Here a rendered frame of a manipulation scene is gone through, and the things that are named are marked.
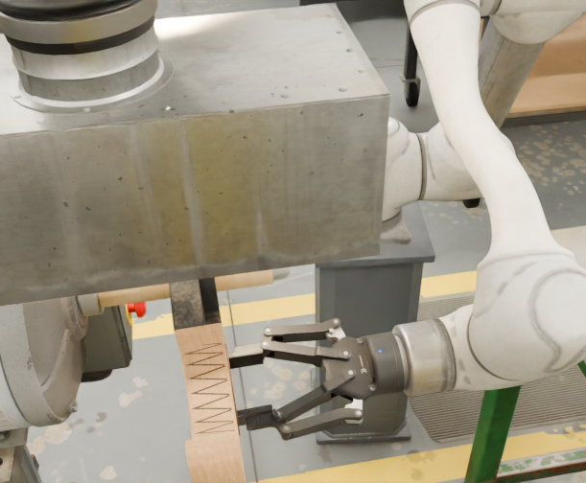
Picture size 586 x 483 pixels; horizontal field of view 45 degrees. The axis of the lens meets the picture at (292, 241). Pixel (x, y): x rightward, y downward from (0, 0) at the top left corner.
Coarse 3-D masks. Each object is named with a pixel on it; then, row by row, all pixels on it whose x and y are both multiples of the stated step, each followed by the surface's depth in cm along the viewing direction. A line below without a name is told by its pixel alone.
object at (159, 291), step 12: (228, 276) 74; (240, 276) 74; (252, 276) 74; (264, 276) 75; (132, 288) 73; (144, 288) 73; (156, 288) 73; (168, 288) 73; (228, 288) 75; (108, 300) 73; (120, 300) 73; (132, 300) 73; (144, 300) 74
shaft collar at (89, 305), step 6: (90, 294) 72; (96, 294) 72; (78, 300) 72; (84, 300) 72; (90, 300) 72; (96, 300) 72; (84, 306) 72; (90, 306) 72; (96, 306) 72; (84, 312) 73; (90, 312) 73; (96, 312) 73; (102, 312) 74
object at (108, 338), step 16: (96, 320) 102; (112, 320) 102; (128, 320) 110; (96, 336) 104; (112, 336) 104; (128, 336) 108; (96, 352) 106; (112, 352) 106; (128, 352) 108; (96, 368) 108; (112, 368) 108
